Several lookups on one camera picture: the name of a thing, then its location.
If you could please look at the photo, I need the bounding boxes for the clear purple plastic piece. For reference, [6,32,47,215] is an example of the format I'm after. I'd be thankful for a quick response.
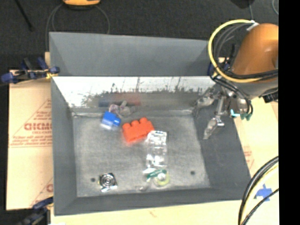
[109,100,132,116]

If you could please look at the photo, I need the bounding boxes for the grey metal bin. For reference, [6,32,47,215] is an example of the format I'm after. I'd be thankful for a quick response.
[48,31,253,216]

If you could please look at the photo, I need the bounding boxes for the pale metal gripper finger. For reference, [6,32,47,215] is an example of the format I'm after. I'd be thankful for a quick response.
[202,116,225,140]
[195,88,218,109]

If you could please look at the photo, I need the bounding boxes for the clear plastic bottle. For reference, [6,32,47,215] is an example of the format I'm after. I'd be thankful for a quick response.
[142,129,170,188]

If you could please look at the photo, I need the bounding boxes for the orange toy building brick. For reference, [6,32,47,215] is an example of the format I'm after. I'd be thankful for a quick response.
[121,117,156,146]

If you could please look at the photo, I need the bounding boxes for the black cylinder on white bracket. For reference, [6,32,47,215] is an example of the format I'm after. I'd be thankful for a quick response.
[262,90,279,103]

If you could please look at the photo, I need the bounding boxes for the blue and white toy block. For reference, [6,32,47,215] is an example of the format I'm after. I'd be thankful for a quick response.
[100,111,122,131]

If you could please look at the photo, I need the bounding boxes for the brown cardboard board, red print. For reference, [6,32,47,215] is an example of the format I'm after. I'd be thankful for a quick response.
[5,75,55,211]

